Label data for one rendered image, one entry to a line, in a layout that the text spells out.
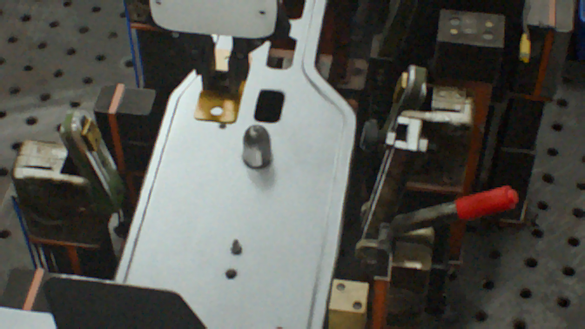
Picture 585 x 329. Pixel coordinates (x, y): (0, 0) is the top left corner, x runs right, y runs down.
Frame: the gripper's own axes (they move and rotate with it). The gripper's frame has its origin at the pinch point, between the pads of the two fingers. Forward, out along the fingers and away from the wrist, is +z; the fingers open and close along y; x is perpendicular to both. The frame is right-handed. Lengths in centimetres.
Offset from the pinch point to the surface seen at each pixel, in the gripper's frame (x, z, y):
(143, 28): -38, 35, 20
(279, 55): -29.9, 29.2, 0.6
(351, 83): -52, 57, -6
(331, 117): -19.5, 27.6, -7.0
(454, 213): 0.8, 16.1, -21.3
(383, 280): 11.6, 12.4, -15.6
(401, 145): 1.6, 6.2, -15.8
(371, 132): 0.8, 5.9, -13.1
